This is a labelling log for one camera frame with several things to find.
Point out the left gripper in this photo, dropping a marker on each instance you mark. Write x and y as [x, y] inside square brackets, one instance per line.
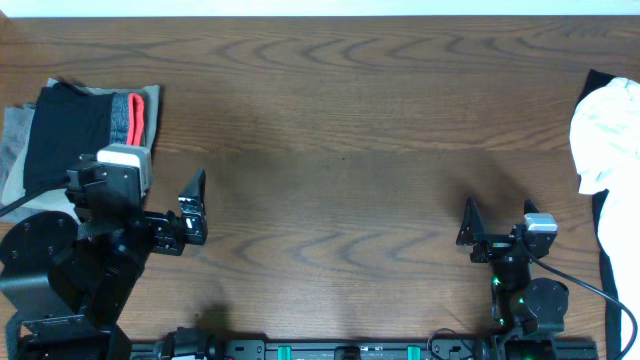
[170, 240]

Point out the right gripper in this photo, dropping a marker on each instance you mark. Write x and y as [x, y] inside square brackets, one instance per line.
[473, 233]

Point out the black leggings with red waistband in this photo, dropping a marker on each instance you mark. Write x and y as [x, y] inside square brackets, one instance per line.
[69, 122]

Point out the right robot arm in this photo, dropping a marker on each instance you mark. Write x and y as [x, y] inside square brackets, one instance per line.
[529, 310]

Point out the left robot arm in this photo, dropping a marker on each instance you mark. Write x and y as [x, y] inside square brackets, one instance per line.
[69, 277]

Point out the white crumpled garment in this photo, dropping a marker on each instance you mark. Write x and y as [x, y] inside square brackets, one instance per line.
[604, 142]

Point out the folded khaki pants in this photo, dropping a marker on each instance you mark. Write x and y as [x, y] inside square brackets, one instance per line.
[151, 96]

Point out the black garment under white one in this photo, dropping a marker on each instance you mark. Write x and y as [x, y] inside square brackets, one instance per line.
[613, 314]

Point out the folded grey garment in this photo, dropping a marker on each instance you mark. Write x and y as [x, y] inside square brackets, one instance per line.
[15, 134]

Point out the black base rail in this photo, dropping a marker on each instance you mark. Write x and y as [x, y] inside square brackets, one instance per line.
[191, 343]

